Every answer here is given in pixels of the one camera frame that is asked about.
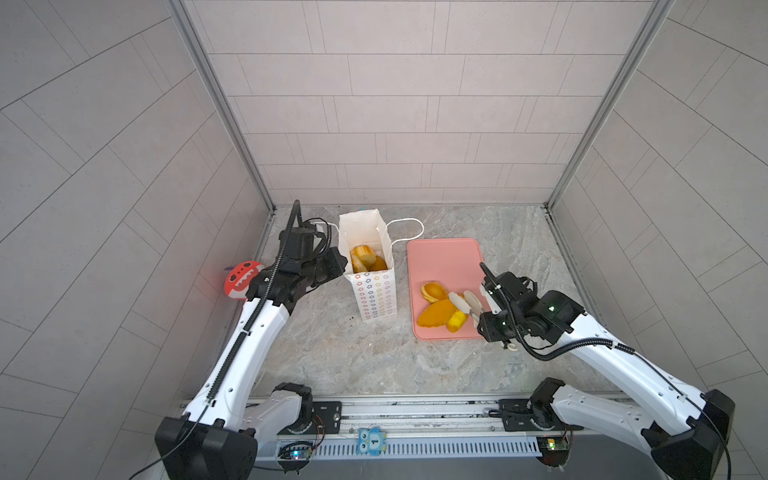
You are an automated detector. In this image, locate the orange oval fake bread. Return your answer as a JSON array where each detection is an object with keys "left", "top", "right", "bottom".
[{"left": 417, "top": 298, "right": 458, "bottom": 328}]

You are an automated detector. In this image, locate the braided ring fake bread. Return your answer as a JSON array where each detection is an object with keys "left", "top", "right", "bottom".
[{"left": 350, "top": 245, "right": 378, "bottom": 273}]

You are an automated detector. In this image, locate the white printed paper bag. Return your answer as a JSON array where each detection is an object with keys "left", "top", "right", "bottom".
[{"left": 338, "top": 209, "right": 425, "bottom": 320}]

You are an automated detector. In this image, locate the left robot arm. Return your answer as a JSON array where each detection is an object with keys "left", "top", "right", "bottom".
[{"left": 155, "top": 218, "right": 347, "bottom": 479}]

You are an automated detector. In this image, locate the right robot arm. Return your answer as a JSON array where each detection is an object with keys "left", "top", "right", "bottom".
[{"left": 448, "top": 266, "right": 735, "bottom": 479}]

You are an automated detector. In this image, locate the small yellow fake bread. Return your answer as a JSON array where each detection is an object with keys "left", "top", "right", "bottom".
[{"left": 445, "top": 310, "right": 468, "bottom": 333}]

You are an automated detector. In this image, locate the orange tart fake bread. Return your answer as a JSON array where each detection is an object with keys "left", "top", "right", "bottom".
[{"left": 420, "top": 281, "right": 449, "bottom": 304}]

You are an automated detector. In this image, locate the pink plastic tray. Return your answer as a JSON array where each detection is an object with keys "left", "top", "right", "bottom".
[{"left": 407, "top": 238, "right": 490, "bottom": 341}]

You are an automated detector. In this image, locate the red shark plush toy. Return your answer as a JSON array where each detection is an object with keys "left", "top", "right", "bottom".
[{"left": 224, "top": 260, "right": 264, "bottom": 300}]

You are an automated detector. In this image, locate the right circuit board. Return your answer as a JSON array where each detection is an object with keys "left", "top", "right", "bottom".
[{"left": 536, "top": 437, "right": 570, "bottom": 468}]

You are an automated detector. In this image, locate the circuit board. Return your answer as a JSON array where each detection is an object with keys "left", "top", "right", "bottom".
[
  {"left": 278, "top": 441, "right": 315, "bottom": 461},
  {"left": 536, "top": 437, "right": 570, "bottom": 468}
]

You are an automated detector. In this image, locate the blue owl number tag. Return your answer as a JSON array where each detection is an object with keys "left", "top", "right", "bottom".
[{"left": 357, "top": 427, "right": 387, "bottom": 456}]

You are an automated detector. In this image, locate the left circuit board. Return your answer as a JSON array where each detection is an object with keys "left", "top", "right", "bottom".
[{"left": 278, "top": 441, "right": 315, "bottom": 461}]

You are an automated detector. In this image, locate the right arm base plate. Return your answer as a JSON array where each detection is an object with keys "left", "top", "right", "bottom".
[{"left": 497, "top": 399, "right": 539, "bottom": 432}]

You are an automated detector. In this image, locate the aluminium mounting rail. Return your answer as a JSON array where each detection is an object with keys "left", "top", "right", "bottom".
[{"left": 271, "top": 397, "right": 582, "bottom": 458}]

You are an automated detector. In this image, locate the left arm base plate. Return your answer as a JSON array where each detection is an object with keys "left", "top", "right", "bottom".
[{"left": 302, "top": 401, "right": 343, "bottom": 435}]

